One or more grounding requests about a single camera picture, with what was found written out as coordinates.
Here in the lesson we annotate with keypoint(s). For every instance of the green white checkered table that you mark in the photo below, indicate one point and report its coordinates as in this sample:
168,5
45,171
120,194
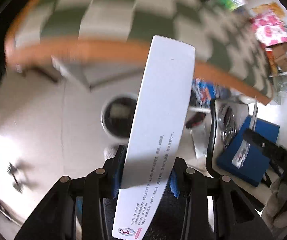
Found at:
227,51

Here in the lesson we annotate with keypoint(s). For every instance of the brown cardboard box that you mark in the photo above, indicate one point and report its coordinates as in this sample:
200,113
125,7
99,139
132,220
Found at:
277,57

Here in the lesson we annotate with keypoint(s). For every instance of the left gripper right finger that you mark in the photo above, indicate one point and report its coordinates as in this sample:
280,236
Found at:
215,208

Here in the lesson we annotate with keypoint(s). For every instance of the pink white patterned bag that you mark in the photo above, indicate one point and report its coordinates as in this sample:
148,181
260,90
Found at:
269,29

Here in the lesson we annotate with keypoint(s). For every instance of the gloved right hand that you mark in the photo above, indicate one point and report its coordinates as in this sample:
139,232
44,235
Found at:
276,220

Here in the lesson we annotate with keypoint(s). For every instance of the long white paper box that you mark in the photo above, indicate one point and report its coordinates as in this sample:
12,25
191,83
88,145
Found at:
155,136

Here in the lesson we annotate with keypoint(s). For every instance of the blue flat box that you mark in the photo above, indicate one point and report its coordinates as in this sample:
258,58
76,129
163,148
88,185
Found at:
255,164

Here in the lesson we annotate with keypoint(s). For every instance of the metal side table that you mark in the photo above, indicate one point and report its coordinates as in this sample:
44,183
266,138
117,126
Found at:
226,116

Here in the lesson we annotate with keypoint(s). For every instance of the red black shoe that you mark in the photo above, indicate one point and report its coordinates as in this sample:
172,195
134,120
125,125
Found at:
195,120

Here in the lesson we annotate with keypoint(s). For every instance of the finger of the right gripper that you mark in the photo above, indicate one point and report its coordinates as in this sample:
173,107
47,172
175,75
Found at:
277,154

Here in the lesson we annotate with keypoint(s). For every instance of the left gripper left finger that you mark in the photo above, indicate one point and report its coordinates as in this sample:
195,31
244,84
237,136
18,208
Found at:
55,216

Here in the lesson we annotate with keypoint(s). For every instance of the round trash bin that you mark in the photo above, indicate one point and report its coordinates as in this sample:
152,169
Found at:
117,116

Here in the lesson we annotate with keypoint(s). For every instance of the blue snack package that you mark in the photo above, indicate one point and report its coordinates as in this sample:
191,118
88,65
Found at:
203,92

